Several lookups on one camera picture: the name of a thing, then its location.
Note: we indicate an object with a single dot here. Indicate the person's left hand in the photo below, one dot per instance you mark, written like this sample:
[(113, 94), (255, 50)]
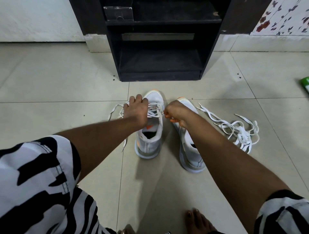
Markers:
[(136, 112)]

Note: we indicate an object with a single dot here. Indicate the person's right hand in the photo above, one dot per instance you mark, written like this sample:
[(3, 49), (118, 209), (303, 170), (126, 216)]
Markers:
[(178, 112)]

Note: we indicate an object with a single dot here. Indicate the grey sneaker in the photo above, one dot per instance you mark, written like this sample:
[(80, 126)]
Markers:
[(190, 159), (148, 149)]

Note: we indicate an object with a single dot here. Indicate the clear plastic box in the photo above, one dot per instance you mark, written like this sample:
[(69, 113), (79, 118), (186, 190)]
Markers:
[(118, 13)]

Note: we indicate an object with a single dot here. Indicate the person's left forearm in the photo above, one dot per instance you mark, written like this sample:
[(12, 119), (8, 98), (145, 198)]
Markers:
[(96, 144)]

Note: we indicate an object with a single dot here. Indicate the person's right forearm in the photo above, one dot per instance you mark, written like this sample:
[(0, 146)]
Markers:
[(236, 173)]

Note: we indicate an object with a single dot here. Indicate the person's right foot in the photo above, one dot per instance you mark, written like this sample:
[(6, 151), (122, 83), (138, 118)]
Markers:
[(198, 223)]

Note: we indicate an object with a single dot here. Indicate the black open shelf box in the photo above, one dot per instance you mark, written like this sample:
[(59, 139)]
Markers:
[(159, 60)]

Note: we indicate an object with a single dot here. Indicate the dark brown wooden cabinet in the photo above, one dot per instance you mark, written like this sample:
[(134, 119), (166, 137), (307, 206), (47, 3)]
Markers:
[(84, 17)]

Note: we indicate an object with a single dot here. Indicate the zebra striped garment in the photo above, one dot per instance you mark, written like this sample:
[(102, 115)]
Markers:
[(36, 180)]

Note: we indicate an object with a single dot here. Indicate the green blue white bottle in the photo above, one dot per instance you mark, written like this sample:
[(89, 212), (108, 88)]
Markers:
[(306, 84)]

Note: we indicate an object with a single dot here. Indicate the white floral patterned sheet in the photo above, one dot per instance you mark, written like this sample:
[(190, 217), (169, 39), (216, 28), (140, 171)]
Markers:
[(282, 19)]

